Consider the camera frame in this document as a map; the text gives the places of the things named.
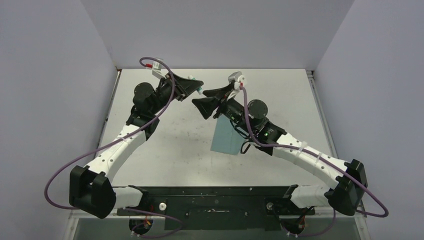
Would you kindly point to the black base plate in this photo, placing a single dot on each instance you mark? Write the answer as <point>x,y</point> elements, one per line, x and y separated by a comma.
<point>223,208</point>

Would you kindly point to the green white glue stick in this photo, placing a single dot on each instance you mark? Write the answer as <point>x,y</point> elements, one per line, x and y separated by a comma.
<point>195,85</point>

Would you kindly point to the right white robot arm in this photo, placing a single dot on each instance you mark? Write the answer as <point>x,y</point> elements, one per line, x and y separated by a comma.
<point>344,182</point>

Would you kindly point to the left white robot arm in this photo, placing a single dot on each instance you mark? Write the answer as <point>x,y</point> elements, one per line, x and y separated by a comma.
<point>91,187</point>

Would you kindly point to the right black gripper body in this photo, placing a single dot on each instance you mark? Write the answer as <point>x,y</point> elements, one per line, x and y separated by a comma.
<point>232,109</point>

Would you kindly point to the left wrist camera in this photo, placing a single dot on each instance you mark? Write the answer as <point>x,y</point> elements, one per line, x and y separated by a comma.
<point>157,69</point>

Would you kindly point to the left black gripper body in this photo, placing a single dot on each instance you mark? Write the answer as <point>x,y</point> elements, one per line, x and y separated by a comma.
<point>164,93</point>

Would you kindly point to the teal envelope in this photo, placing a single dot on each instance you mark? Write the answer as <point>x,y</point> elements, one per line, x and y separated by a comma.
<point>225,139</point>

